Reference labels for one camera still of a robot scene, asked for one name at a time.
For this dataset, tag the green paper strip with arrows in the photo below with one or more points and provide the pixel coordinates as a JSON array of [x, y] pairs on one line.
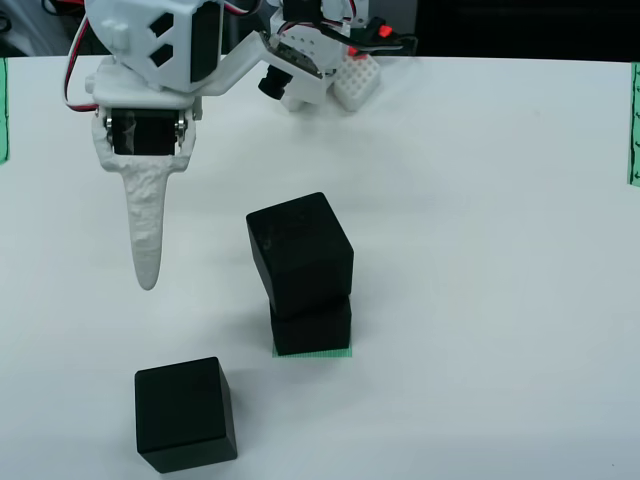
[[4, 110], [636, 125]]

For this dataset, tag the black orange clamp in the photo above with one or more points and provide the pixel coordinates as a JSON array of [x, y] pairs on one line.
[[384, 31]]

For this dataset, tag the black cube block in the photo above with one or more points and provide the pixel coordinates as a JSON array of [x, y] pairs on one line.
[[185, 415], [300, 255], [310, 330]]

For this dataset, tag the pale grey plastic bag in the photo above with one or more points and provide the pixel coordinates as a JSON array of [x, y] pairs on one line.
[[30, 30]]

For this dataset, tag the green striped square marker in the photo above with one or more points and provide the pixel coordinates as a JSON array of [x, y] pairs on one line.
[[330, 354]]

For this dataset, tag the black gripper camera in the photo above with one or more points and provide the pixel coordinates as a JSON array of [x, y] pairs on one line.
[[272, 82]]

